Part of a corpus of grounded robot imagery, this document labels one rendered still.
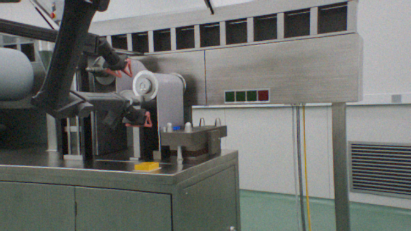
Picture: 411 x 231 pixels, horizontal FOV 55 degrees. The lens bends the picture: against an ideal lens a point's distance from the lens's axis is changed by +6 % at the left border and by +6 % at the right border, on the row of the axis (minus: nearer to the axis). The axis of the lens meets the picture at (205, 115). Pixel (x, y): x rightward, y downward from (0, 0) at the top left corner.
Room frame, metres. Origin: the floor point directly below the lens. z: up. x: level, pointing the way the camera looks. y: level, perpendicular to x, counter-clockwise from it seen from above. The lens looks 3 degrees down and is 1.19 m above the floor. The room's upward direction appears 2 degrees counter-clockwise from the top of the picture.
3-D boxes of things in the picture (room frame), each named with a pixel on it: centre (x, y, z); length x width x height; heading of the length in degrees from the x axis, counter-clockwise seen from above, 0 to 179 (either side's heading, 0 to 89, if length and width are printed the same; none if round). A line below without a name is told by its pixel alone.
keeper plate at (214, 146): (1.82, -0.04, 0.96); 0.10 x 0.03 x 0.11; 153
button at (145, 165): (1.50, 0.25, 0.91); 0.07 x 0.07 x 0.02; 63
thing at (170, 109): (1.86, 0.17, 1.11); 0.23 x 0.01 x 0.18; 153
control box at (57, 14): (2.06, 0.76, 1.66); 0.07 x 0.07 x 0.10; 40
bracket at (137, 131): (1.76, 0.33, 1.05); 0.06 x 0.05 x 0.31; 153
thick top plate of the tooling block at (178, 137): (1.85, 0.05, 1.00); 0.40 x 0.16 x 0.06; 153
